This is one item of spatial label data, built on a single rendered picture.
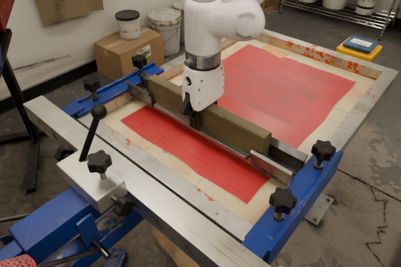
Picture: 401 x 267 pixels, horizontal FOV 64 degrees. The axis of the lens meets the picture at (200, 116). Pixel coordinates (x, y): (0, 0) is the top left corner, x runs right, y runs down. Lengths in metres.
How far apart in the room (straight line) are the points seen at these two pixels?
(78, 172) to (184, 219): 0.20
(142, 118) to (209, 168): 0.25
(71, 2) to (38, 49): 0.44
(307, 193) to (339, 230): 1.26
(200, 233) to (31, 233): 0.27
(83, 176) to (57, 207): 0.07
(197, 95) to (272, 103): 0.32
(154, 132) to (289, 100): 0.40
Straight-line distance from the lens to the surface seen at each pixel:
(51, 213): 0.61
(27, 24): 2.70
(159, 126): 0.85
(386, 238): 1.98
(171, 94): 0.80
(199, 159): 0.75
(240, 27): 0.60
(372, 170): 2.28
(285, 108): 0.93
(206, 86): 0.68
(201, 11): 0.61
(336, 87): 1.07
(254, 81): 1.03
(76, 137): 0.73
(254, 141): 0.68
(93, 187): 0.57
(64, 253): 0.71
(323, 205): 1.96
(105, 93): 0.92
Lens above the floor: 1.50
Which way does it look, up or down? 39 degrees down
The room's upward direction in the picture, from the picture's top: straight up
